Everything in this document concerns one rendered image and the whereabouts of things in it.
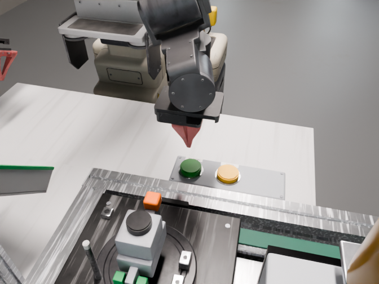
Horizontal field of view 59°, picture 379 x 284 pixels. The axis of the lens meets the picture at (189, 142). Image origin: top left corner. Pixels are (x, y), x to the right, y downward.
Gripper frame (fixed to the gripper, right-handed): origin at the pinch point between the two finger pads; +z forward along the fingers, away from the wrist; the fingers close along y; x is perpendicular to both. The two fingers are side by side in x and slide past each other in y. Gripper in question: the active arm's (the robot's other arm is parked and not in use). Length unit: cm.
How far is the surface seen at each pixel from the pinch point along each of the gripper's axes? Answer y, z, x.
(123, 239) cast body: -2.5, -6.6, -24.2
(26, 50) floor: -196, 109, 202
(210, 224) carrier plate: 6.1, 5.1, -12.6
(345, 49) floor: 93, 108, 265
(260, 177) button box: 13.4, 6.3, 0.1
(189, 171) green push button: 0.5, 5.2, -2.2
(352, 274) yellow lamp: 14.6, -25.5, -33.6
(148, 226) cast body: -0.1, -7.4, -22.5
